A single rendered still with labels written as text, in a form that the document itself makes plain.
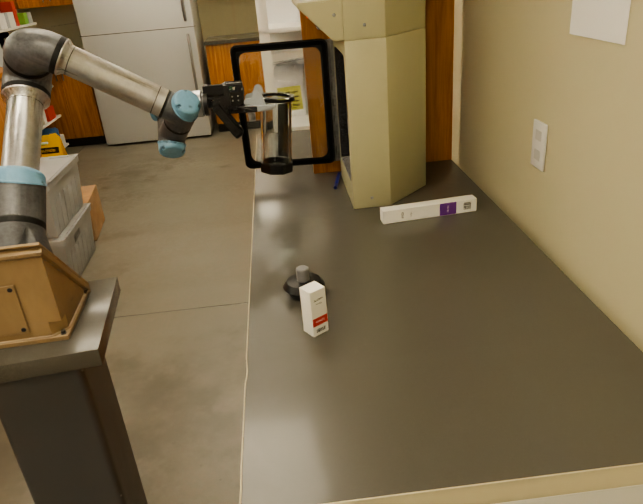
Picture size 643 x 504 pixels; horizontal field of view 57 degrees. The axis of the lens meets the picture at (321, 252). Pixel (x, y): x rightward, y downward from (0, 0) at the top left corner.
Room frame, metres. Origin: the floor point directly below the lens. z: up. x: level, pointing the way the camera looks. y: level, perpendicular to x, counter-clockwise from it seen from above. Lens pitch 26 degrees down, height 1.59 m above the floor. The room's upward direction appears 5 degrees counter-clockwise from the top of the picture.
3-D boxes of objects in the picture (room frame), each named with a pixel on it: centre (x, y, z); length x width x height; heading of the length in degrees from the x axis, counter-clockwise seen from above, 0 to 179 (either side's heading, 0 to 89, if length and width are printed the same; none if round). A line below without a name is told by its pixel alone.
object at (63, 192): (3.35, 1.65, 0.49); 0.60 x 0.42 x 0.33; 3
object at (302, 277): (1.14, 0.04, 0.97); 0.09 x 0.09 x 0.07
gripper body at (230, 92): (1.74, 0.24, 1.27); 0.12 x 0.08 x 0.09; 93
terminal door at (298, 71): (1.93, 0.08, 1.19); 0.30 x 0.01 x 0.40; 87
